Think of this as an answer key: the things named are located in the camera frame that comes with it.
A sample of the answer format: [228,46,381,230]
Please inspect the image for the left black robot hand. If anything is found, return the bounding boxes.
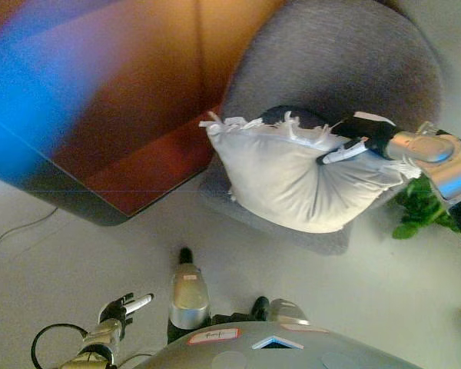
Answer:
[98,293,154,327]

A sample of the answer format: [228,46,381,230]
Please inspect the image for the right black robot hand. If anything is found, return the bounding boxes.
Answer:
[317,111,399,166]

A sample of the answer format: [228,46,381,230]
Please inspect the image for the white fringed pillow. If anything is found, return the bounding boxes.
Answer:
[198,109,422,234]

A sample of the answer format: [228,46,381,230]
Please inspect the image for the left silver robot leg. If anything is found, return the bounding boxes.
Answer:
[167,248,212,343]

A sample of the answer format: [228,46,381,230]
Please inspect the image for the silver robot leg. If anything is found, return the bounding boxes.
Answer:
[167,248,212,343]
[251,295,310,327]

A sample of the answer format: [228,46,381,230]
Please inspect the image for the grey fabric armchair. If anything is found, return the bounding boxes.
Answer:
[197,0,445,257]

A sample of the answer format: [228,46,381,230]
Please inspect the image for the green potted plant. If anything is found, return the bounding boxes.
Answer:
[391,148,461,240]

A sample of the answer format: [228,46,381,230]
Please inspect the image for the right silver robot leg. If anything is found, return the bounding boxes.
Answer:
[251,295,310,327]

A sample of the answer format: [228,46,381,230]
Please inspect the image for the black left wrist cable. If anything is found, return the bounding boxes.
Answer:
[31,323,89,369]

